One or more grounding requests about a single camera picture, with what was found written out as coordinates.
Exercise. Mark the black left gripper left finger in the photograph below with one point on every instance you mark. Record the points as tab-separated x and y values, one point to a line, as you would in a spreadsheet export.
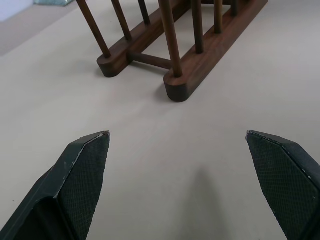
75	185

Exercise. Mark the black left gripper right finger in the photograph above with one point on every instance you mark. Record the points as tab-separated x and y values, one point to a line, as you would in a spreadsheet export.
285	180

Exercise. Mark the dark wooden dish rack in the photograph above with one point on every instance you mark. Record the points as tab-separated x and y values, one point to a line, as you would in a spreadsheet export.
190	75

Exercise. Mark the pale glass block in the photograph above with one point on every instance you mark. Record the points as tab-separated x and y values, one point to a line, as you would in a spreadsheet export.
53	2

